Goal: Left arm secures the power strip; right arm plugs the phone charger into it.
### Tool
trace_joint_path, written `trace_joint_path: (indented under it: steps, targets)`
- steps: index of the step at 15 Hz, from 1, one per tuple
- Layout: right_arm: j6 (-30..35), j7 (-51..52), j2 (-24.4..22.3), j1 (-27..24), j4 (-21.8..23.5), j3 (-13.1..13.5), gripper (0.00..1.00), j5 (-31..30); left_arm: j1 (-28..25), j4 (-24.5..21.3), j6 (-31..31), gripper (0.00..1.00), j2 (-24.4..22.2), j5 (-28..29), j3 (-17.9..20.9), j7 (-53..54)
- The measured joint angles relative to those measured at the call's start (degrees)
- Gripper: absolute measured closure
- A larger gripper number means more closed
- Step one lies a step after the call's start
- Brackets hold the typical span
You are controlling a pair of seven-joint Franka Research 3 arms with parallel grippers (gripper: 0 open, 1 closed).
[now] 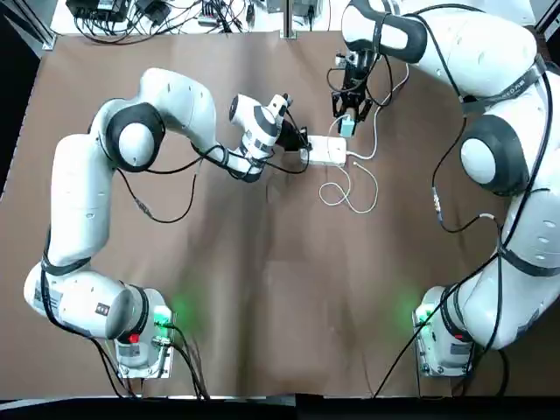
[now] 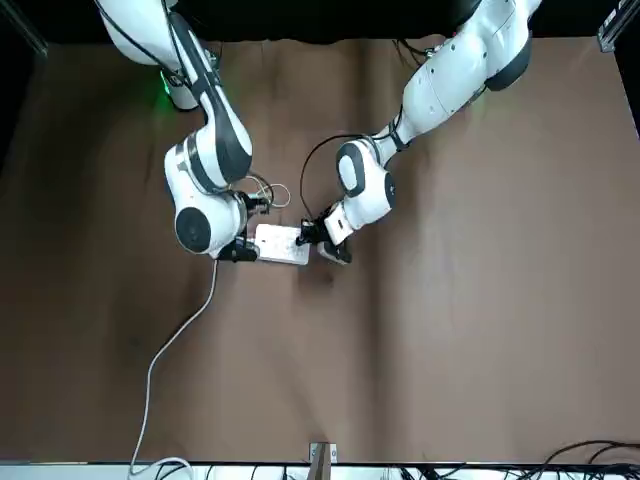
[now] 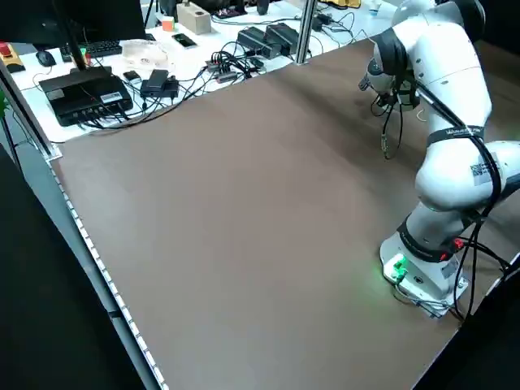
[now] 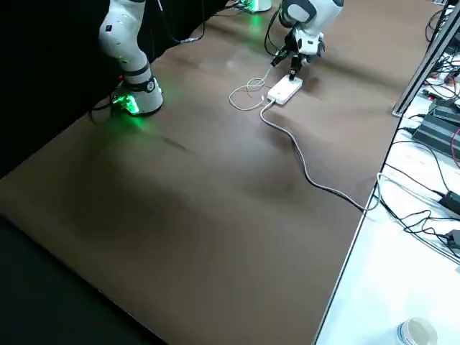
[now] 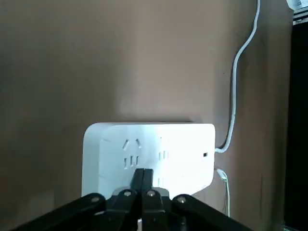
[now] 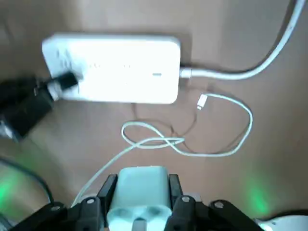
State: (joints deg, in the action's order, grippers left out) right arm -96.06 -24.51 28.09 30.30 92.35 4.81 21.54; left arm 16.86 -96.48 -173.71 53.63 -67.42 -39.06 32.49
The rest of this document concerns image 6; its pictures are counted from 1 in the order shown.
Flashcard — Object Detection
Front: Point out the white power strip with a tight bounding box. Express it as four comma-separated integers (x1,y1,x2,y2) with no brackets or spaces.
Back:
42,32,181,104

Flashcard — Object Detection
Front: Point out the thick white power cord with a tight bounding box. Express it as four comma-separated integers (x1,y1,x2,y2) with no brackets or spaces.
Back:
179,0,306,81

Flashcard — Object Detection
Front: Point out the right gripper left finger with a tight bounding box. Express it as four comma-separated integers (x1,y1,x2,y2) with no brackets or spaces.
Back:
13,174,118,231

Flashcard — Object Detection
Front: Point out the thin white charging cable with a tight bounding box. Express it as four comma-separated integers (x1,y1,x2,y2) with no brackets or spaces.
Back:
71,93,254,207

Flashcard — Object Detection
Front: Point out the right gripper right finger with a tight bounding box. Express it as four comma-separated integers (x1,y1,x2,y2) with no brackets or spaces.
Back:
167,173,264,231

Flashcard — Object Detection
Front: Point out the pale blue phone charger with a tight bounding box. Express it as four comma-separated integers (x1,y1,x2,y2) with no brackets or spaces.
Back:
107,165,176,231

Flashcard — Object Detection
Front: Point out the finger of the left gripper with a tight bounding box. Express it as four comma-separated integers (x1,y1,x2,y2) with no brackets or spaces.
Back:
50,72,78,91

